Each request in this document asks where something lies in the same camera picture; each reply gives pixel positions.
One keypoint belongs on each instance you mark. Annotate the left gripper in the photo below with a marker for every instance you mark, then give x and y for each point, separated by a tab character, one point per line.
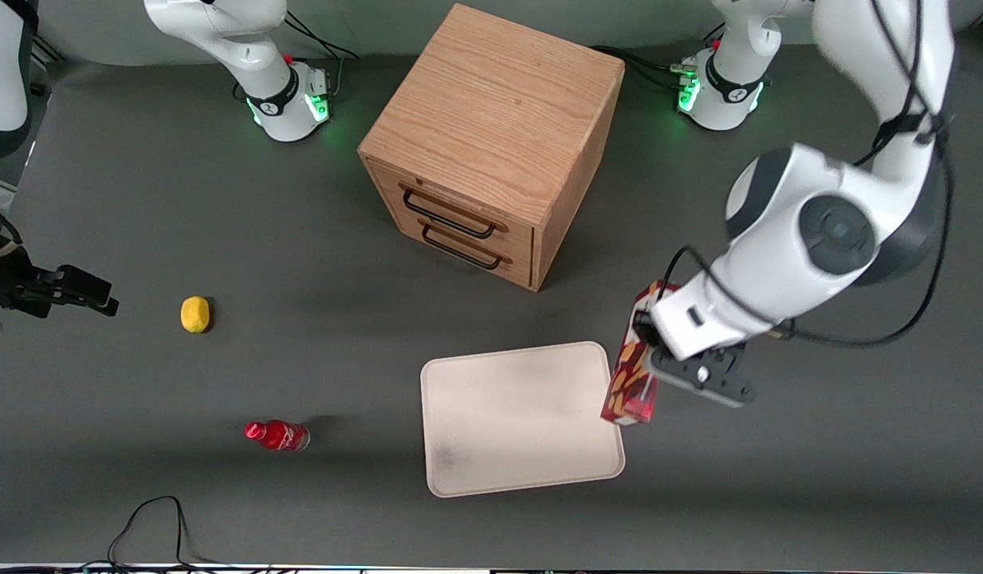
642	324

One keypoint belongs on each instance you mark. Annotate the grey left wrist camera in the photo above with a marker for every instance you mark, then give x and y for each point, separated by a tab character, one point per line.
702	375

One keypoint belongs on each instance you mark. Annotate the red soda bottle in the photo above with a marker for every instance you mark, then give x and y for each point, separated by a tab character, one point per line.
277	435

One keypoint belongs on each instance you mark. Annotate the wooden two-drawer cabinet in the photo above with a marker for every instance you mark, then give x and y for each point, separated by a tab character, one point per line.
491	127

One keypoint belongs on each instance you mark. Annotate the red cookie box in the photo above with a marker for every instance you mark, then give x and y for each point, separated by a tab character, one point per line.
631	387

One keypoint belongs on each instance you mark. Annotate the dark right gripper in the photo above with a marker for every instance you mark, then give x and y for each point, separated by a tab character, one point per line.
13	285

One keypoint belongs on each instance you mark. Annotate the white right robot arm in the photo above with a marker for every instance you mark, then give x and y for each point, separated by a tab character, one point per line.
244	40

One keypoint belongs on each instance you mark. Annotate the beige rectangular tray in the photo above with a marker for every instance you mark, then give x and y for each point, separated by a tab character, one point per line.
515	418

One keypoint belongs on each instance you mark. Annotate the yellow lemon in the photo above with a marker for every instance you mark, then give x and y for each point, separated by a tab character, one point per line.
194	314

